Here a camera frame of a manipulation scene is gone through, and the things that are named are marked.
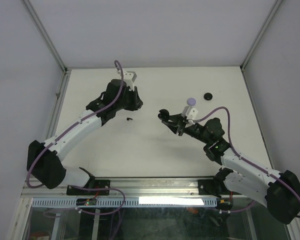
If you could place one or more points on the lilac charging case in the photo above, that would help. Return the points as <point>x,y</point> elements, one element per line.
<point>191,101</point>

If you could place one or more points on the metal corner frame post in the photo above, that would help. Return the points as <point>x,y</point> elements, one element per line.
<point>262,31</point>

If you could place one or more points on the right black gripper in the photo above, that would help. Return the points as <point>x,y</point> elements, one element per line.
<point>179,119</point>

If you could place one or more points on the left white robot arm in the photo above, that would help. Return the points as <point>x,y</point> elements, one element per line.
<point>44,159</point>

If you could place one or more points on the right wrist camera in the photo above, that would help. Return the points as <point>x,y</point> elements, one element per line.
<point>190,113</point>

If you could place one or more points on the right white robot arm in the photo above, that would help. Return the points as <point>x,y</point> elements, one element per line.
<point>278,191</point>

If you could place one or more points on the white slotted cable duct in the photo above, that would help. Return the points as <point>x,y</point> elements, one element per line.
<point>129,202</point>

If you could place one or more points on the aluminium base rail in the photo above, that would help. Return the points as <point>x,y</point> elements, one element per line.
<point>180,187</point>

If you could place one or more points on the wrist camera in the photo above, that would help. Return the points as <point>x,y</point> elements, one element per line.
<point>129,78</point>
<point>190,113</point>

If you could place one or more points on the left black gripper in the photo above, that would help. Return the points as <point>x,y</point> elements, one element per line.
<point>137,101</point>

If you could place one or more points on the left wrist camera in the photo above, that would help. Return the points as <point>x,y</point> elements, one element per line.
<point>129,78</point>

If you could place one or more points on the left metal frame post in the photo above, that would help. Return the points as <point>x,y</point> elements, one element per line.
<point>28,6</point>

